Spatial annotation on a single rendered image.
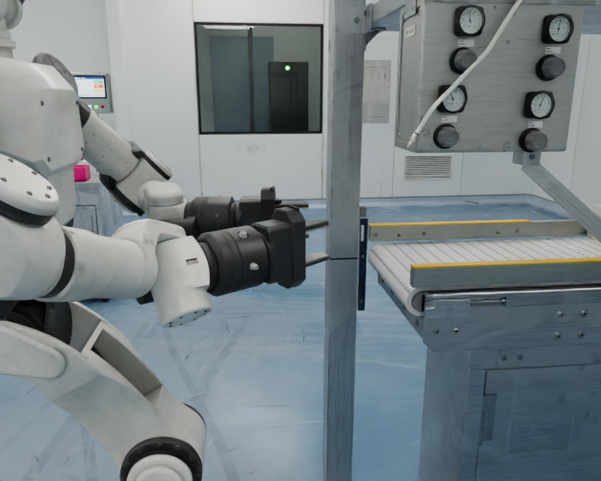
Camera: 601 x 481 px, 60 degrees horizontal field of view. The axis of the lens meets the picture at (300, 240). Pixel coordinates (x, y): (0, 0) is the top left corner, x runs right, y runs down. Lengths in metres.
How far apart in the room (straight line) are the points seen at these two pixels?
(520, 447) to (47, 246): 0.89
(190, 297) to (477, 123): 0.44
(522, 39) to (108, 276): 0.59
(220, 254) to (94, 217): 2.68
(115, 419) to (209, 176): 5.18
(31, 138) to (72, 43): 5.42
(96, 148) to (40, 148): 0.36
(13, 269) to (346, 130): 0.71
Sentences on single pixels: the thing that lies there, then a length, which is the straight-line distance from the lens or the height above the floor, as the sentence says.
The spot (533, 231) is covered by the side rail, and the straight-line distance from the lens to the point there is 1.20.
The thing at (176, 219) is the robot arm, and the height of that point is 1.02.
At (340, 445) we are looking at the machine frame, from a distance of 1.28.
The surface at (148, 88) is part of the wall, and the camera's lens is 6.06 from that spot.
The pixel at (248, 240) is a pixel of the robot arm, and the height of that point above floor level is 1.04.
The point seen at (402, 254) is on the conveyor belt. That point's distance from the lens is 1.01.
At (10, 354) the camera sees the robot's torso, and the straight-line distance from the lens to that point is 0.94.
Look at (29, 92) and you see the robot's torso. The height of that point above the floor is 1.23.
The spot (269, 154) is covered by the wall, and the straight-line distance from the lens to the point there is 6.03.
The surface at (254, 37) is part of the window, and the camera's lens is 6.03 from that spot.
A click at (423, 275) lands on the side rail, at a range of 0.82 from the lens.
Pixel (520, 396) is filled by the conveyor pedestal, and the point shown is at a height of 0.71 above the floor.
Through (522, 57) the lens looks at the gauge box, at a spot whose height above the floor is 1.28.
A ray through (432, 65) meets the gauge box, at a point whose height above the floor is 1.27.
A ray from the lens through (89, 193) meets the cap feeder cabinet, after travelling 3.32.
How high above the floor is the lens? 1.23
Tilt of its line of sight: 15 degrees down
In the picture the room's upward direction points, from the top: straight up
